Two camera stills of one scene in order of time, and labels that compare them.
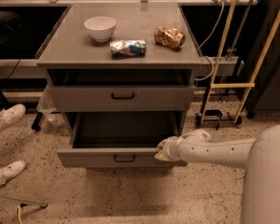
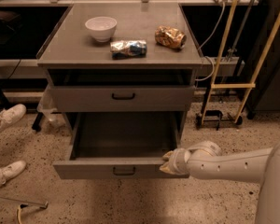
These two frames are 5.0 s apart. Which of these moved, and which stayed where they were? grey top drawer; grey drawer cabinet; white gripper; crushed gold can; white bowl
Moved: white gripper
Stayed: grey drawer cabinet; grey top drawer; crushed gold can; white bowl
